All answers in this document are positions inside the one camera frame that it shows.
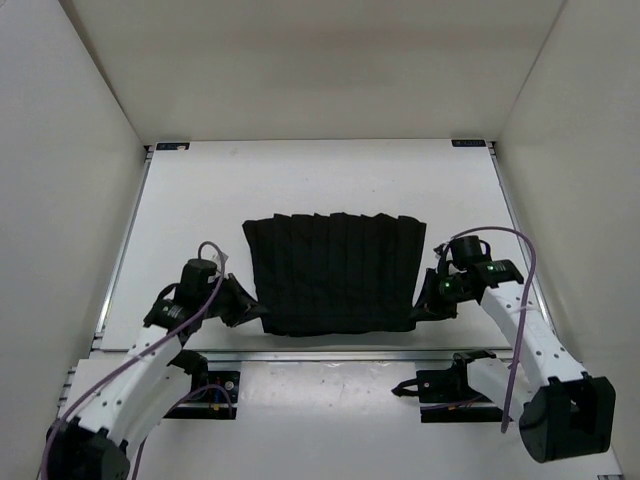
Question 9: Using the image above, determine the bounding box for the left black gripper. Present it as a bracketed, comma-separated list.
[202, 269, 269, 324]

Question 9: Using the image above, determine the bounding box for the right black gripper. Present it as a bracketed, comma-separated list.
[411, 268, 474, 322]

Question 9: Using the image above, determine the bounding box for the black skirt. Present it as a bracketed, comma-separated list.
[242, 213, 427, 337]

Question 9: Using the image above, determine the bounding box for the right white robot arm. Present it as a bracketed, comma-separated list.
[392, 260, 616, 463]

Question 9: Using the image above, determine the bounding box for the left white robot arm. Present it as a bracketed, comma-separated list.
[40, 275, 267, 479]

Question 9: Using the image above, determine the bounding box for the right blue corner label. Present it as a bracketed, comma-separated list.
[451, 139, 486, 148]

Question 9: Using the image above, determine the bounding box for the blue corner label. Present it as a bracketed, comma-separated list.
[155, 142, 190, 151]
[451, 139, 486, 148]

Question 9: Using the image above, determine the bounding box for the left blue corner label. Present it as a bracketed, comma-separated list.
[155, 142, 190, 151]

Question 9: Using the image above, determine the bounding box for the aluminium front rail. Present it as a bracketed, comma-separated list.
[199, 349, 521, 364]

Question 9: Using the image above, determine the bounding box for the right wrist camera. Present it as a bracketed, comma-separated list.
[434, 235, 492, 275]

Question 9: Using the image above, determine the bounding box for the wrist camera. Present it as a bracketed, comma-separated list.
[434, 235, 492, 275]
[143, 258, 220, 330]

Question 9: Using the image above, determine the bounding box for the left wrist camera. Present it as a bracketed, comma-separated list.
[143, 258, 220, 330]

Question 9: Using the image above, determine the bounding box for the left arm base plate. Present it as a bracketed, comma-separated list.
[165, 363, 241, 421]

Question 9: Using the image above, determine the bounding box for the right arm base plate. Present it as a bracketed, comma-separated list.
[391, 359, 502, 424]

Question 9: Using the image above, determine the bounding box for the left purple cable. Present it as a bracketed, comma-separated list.
[42, 241, 236, 480]

